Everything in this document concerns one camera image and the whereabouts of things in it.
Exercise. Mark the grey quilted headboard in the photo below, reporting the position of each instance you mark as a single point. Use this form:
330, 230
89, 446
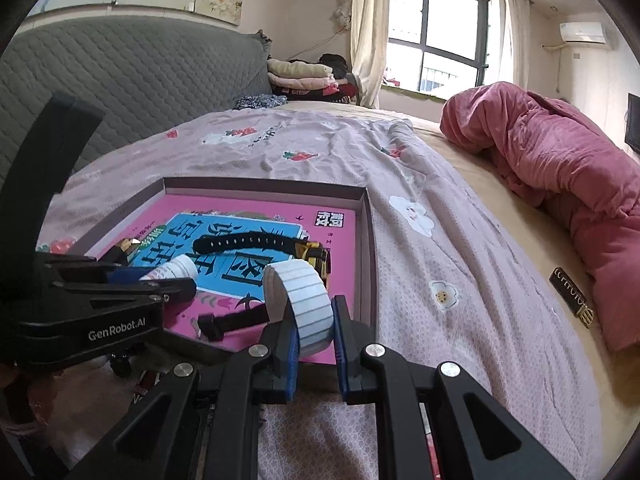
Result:
150, 70

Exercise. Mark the shallow cardboard box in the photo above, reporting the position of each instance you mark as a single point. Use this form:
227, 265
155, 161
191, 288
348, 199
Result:
367, 260

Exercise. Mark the white ribbed jar lid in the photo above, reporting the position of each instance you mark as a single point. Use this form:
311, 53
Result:
310, 305

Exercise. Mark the white pill bottle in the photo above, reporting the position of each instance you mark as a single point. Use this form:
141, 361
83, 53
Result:
175, 267

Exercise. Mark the pink quilt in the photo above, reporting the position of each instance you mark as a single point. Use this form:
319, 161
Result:
550, 150

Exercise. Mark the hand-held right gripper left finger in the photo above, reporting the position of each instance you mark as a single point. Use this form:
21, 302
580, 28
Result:
289, 360

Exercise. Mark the window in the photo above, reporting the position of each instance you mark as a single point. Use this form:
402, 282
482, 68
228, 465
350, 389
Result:
440, 35

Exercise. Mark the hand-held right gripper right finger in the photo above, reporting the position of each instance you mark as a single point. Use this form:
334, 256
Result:
341, 350

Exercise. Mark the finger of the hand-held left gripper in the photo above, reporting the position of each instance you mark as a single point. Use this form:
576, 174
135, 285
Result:
125, 276
165, 289

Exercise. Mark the black lipstick with gold band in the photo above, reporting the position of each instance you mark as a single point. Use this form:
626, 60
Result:
125, 249

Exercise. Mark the stack of folded clothes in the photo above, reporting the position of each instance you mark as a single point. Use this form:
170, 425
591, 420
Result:
305, 77

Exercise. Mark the dark patterned cloth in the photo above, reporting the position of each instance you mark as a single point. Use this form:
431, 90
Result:
255, 102

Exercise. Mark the beige bed sheet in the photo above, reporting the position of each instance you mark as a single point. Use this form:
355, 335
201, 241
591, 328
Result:
500, 200

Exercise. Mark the white air conditioner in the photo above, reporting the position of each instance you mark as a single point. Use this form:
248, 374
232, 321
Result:
582, 32

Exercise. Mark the pink book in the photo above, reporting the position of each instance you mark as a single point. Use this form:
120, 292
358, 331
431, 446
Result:
210, 205

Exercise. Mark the black hair clip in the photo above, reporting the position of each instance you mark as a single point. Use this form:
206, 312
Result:
121, 361

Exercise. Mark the wall television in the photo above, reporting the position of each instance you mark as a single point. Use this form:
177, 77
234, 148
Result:
634, 122

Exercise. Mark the yellow black wrist watch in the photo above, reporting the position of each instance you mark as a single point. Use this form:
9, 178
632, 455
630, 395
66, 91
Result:
240, 242

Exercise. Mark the black gold mattress label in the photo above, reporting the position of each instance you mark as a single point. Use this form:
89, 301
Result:
570, 295

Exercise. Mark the cream curtain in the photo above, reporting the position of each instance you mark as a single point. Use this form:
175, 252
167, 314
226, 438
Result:
512, 35
370, 20

